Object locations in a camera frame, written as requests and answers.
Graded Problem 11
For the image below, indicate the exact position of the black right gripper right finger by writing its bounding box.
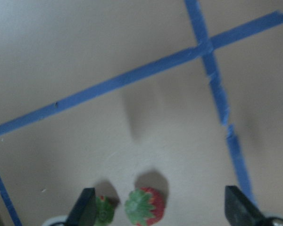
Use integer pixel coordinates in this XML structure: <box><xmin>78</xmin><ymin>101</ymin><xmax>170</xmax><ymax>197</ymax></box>
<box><xmin>224</xmin><ymin>186</ymin><xmax>266</xmax><ymax>226</ymax></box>

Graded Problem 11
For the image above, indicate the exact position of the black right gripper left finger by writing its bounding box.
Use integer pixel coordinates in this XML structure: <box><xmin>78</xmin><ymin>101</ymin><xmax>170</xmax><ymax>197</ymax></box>
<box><xmin>65</xmin><ymin>188</ymin><xmax>96</xmax><ymax>226</ymax></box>

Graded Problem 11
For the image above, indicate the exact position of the strawberry moved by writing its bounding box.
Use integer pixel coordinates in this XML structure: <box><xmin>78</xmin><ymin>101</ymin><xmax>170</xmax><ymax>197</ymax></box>
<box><xmin>125</xmin><ymin>187</ymin><xmax>165</xmax><ymax>226</ymax></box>
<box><xmin>94</xmin><ymin>196</ymin><xmax>115</xmax><ymax>226</ymax></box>

